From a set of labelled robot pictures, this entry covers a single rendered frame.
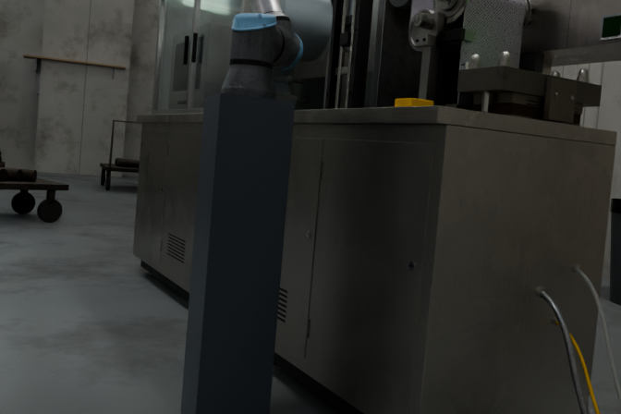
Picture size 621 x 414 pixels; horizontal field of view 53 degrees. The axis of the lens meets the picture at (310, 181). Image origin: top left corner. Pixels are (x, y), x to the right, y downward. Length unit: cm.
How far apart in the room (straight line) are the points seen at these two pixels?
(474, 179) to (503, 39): 58
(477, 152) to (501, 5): 59
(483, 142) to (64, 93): 1124
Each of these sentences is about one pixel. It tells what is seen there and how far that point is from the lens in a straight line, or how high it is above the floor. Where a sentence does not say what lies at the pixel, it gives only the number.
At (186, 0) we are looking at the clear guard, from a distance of 337.
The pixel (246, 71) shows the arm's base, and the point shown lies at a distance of 167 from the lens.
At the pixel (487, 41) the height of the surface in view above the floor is 113.
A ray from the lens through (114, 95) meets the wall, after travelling 1247.
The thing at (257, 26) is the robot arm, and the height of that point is 109.
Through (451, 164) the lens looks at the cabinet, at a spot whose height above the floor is 77.
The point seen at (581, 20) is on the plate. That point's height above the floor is 122.
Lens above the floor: 77
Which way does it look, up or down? 3 degrees down
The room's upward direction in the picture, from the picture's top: 5 degrees clockwise
